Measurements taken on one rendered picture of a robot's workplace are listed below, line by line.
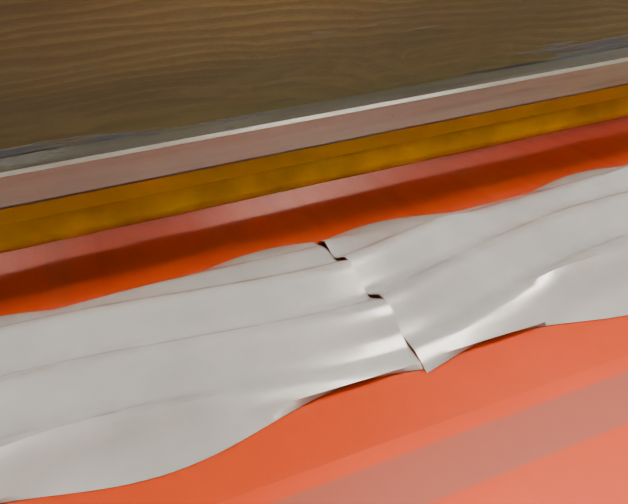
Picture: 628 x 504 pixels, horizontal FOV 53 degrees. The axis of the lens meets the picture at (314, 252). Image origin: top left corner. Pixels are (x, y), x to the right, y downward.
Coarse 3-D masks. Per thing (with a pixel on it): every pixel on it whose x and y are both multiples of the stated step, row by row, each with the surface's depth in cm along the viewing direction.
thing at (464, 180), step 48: (528, 144) 27; (576, 144) 27; (624, 144) 26; (288, 192) 24; (336, 192) 24; (384, 192) 24; (432, 192) 23; (480, 192) 23; (528, 192) 23; (528, 336) 16; (576, 336) 16; (624, 336) 15; (480, 384) 14; (528, 384) 14
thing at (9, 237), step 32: (480, 128) 25; (512, 128) 25; (544, 128) 26; (320, 160) 23; (352, 160) 23; (384, 160) 24; (416, 160) 24; (160, 192) 21; (192, 192) 21; (224, 192) 22; (256, 192) 22; (32, 224) 20; (64, 224) 20; (96, 224) 21; (128, 224) 21
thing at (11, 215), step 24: (576, 96) 26; (600, 96) 26; (624, 96) 27; (456, 120) 24; (480, 120) 24; (504, 120) 25; (336, 144) 23; (360, 144) 23; (384, 144) 23; (216, 168) 21; (240, 168) 22; (264, 168) 22; (96, 192) 20; (120, 192) 20; (144, 192) 21; (0, 216) 19; (24, 216) 20
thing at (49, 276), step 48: (96, 240) 22; (144, 240) 21; (192, 240) 21; (240, 240) 21; (288, 240) 21; (0, 288) 19; (48, 288) 19; (96, 288) 19; (384, 384) 14; (432, 384) 14; (288, 432) 13; (336, 432) 13; (384, 432) 13; (192, 480) 12; (240, 480) 12
